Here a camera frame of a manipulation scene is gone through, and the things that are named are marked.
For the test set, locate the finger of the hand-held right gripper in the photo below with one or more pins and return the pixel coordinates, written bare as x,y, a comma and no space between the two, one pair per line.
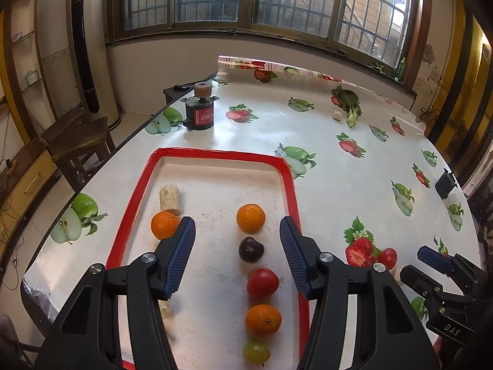
433,257
421,281

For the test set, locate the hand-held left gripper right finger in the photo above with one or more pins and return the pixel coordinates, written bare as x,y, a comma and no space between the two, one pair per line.
294,262

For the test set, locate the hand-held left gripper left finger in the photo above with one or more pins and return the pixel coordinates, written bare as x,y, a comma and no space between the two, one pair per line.
179,262

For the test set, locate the red tomato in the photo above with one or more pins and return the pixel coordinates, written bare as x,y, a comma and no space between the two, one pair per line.
262,283
387,258

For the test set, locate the orange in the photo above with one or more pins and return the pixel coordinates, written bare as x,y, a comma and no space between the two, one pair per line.
165,225
263,319
250,217

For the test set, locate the dark purple plum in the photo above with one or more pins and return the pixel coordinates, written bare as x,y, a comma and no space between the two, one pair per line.
250,249

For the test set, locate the beige cylindrical chunk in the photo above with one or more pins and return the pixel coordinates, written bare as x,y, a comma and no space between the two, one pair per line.
337,115
170,199

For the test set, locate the red rimmed tray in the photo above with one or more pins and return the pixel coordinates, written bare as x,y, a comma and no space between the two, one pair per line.
215,185

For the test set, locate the green grape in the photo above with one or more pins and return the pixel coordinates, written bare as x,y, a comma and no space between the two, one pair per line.
256,351

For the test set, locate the fruit print tablecloth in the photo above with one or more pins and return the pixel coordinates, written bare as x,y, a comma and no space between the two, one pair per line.
346,185

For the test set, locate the black motor with red label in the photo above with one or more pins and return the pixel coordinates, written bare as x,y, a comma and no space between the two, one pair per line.
199,115

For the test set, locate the wooden stool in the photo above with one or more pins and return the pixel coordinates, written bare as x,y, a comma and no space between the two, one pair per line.
79,138

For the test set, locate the yellow black panel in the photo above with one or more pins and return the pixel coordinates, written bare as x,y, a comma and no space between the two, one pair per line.
468,96

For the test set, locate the dark side table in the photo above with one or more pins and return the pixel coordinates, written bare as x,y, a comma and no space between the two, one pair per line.
173,95

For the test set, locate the green bok choy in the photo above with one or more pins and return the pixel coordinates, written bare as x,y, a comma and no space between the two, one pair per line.
348,104

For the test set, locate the wooden drawer cabinet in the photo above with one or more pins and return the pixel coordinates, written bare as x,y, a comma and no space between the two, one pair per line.
27,179

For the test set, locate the black remote control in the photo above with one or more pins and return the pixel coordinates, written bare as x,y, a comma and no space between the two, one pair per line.
182,86

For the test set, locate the green bottle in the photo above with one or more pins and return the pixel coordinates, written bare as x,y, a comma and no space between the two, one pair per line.
401,70

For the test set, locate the standing air conditioner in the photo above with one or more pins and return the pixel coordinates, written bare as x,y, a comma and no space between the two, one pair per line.
92,46

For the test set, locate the barred window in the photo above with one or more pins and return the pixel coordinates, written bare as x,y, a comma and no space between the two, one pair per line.
269,0

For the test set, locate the wall shelf unit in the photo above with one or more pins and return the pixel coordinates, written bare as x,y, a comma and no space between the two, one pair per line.
27,65

